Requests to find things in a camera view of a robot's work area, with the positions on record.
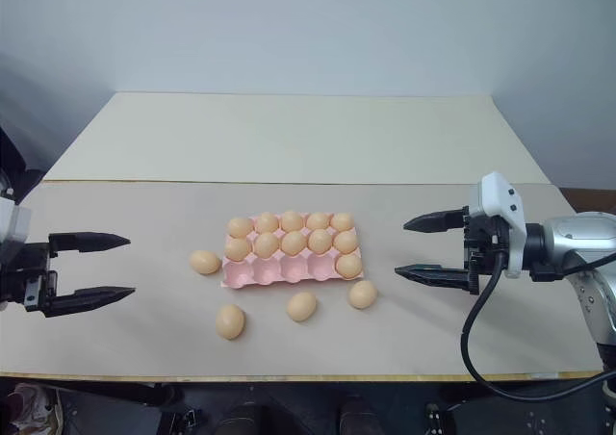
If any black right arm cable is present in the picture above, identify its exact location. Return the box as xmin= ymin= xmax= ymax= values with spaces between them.
xmin=460 ymin=248 xmax=616 ymax=403

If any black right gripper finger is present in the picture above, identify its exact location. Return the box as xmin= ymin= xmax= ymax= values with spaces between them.
xmin=402 ymin=206 xmax=471 ymax=235
xmin=394 ymin=263 xmax=476 ymax=292

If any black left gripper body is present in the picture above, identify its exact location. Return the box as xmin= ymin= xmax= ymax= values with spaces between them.
xmin=0 ymin=241 xmax=60 ymax=318

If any tan egg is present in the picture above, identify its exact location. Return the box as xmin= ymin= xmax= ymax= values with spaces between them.
xmin=189 ymin=249 xmax=223 ymax=276
xmin=305 ymin=211 xmax=331 ymax=232
xmin=286 ymin=292 xmax=319 ymax=323
xmin=254 ymin=211 xmax=280 ymax=235
xmin=332 ymin=230 xmax=359 ymax=255
xmin=306 ymin=228 xmax=334 ymax=255
xmin=252 ymin=232 xmax=281 ymax=258
xmin=347 ymin=279 xmax=378 ymax=311
xmin=279 ymin=210 xmax=305 ymax=233
xmin=335 ymin=253 xmax=363 ymax=279
xmin=226 ymin=217 xmax=255 ymax=238
xmin=215 ymin=303 xmax=247 ymax=342
xmin=279 ymin=231 xmax=308 ymax=256
xmin=223 ymin=238 xmax=252 ymax=263
xmin=329 ymin=212 xmax=355 ymax=233

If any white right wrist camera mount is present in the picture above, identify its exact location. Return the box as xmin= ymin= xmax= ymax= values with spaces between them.
xmin=467 ymin=170 xmax=528 ymax=280

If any pink and white shoe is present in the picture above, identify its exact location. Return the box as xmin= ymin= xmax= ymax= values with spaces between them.
xmin=0 ymin=381 xmax=63 ymax=435

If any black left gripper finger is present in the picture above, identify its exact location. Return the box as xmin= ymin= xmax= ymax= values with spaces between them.
xmin=47 ymin=231 xmax=132 ymax=258
xmin=43 ymin=286 xmax=138 ymax=319

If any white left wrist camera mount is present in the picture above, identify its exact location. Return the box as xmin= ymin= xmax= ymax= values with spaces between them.
xmin=0 ymin=195 xmax=33 ymax=259

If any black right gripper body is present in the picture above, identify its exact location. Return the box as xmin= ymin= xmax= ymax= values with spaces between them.
xmin=461 ymin=205 xmax=511 ymax=296

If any pink plastic egg tray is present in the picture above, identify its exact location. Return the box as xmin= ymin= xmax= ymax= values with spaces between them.
xmin=219 ymin=215 xmax=368 ymax=290

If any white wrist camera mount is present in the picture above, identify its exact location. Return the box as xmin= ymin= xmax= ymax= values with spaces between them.
xmin=467 ymin=170 xmax=528 ymax=280
xmin=0 ymin=195 xmax=33 ymax=259

